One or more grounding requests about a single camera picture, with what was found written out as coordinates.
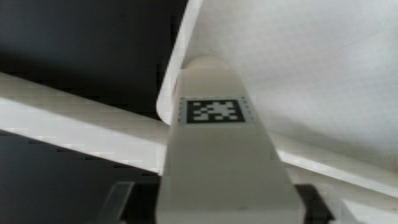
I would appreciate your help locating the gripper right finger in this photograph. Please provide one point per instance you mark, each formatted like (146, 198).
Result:
(318, 214)

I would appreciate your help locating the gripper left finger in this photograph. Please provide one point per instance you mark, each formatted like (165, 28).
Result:
(130, 202)

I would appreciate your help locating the white front fence bar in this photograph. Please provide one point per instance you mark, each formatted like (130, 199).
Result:
(91, 128)

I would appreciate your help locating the white leg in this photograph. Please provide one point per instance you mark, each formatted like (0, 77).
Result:
(224, 186)

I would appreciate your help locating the white desk top tray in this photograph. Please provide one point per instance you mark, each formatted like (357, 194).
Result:
(313, 50)

